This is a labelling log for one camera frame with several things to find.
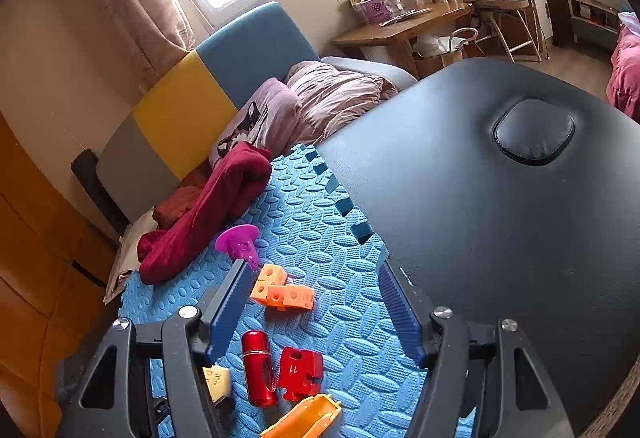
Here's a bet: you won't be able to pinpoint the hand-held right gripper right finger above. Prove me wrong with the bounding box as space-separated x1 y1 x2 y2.
378 263 576 438

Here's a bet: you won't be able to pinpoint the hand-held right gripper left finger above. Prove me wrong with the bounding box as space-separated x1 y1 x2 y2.
57 259 253 438

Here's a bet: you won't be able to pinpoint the orange linked cubes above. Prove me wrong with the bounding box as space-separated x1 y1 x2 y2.
249 264 316 309

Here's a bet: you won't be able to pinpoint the red metal bottle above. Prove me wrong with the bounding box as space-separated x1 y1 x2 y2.
241 330 277 407

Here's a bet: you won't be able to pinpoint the magenta plunger shaped toy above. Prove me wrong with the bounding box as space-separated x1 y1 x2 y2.
216 224 262 269

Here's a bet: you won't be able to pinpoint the cream plastic block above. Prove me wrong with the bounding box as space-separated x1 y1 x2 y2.
201 365 232 405

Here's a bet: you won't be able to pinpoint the red puzzle block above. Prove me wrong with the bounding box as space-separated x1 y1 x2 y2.
276 346 324 402

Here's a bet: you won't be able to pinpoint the orange plastic case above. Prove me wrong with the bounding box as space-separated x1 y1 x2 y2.
259 394 342 438

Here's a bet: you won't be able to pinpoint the black padded massage table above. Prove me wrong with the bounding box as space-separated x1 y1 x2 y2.
315 58 640 438

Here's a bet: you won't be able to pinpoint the crimson cloth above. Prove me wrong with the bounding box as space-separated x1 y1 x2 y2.
137 141 273 286

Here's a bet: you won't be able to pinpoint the blue foam mat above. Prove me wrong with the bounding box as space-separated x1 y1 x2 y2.
117 143 476 438

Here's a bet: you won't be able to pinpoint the rust red cloth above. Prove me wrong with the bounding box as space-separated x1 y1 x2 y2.
152 168 213 229

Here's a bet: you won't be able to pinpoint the beige canvas bag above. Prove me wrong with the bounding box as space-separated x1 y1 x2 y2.
103 208 161 303

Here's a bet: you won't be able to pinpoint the cat print pillow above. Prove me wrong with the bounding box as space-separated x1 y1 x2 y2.
209 78 303 169

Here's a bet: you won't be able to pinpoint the wooden wardrobe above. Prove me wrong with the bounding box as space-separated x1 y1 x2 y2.
0 113 131 438

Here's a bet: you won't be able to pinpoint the grey yellow blue headboard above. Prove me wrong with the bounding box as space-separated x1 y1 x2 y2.
96 2 321 223

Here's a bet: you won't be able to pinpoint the black face hole cushion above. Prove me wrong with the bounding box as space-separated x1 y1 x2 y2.
492 98 576 166

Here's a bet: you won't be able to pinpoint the pink blanket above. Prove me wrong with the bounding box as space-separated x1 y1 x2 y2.
285 60 401 149

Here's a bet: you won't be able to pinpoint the brown woven rug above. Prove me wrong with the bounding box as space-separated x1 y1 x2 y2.
575 358 640 438

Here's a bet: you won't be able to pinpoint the white plastic bag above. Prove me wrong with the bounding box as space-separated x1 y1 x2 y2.
415 35 453 58

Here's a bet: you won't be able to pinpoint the wooden desk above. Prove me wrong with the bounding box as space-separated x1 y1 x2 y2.
332 2 473 78

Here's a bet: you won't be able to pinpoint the magazine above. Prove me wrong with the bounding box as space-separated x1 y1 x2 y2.
380 8 433 26

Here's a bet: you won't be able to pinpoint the purple box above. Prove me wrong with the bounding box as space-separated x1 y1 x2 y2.
355 0 393 24

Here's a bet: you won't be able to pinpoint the pink bedding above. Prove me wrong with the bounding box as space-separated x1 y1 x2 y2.
605 10 640 123

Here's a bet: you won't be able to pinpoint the white cabinet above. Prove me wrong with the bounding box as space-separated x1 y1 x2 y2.
520 0 556 43

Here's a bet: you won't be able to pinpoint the white shelf unit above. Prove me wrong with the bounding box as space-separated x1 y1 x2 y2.
565 0 631 48

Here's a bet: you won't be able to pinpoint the basket with handle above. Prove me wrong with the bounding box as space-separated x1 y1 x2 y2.
440 28 481 68

